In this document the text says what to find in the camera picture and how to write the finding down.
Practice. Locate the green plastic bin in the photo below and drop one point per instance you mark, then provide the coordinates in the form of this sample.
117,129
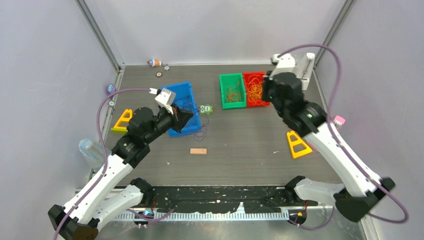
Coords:
233,92

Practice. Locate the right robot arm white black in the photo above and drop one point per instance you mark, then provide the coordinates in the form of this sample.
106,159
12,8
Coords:
357,194

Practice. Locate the red plastic bin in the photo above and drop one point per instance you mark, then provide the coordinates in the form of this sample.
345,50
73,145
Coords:
253,83

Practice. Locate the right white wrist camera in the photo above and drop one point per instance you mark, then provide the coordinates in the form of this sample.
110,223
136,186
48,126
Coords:
285,63

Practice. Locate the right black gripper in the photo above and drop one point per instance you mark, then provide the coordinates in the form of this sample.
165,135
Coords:
268,79

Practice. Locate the clear plastic container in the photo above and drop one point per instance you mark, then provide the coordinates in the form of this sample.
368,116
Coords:
93,153

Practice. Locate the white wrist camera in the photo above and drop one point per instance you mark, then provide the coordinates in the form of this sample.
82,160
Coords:
285,63
164,98

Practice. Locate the yellow triangle block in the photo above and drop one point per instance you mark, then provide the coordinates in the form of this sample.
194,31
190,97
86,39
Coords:
120,127
297,146

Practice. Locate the small figurine toy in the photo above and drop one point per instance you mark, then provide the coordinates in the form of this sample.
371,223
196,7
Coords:
154,62

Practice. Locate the green monster toy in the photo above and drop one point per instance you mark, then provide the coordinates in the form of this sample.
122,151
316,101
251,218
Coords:
205,109

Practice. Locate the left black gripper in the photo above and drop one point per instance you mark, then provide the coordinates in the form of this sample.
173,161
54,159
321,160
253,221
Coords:
181,116

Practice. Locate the aluminium rail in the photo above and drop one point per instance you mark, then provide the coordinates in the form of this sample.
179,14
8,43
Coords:
189,204

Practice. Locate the small wooden block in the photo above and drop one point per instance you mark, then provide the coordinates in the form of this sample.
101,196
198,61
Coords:
198,151

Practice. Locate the purple round toy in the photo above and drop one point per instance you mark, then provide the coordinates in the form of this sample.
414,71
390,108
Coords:
111,88

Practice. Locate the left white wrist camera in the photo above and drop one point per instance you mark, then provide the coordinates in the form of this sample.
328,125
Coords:
164,98

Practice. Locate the yellow triangle block left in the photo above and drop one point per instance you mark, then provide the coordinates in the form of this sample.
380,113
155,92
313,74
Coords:
120,127

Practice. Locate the yellow triangle block right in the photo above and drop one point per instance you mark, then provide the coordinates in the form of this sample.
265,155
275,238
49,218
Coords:
297,146

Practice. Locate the pink metronome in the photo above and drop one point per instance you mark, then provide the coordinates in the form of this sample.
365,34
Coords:
338,121

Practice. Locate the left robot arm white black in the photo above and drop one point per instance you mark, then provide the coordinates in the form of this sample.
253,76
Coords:
89,211

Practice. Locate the blue plastic bin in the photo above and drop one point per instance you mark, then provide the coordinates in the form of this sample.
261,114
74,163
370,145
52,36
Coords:
185,100

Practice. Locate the white metronome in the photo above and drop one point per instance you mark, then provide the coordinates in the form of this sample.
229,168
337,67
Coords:
304,69

